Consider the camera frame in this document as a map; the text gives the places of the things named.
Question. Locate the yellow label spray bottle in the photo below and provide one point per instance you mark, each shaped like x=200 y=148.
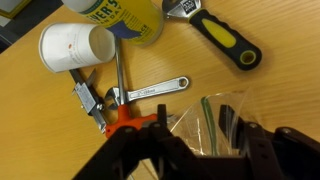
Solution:
x=133 y=16

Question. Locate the silver adjustable wrench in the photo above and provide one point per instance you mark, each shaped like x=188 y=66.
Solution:
x=153 y=90

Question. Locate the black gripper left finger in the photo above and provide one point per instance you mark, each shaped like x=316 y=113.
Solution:
x=150 y=150

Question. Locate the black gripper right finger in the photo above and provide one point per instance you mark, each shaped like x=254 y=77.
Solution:
x=276 y=153

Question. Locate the metal vernier caliper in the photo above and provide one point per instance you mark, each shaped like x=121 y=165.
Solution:
x=87 y=100

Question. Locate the white paper cup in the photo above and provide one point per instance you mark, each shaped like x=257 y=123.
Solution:
x=70 y=46

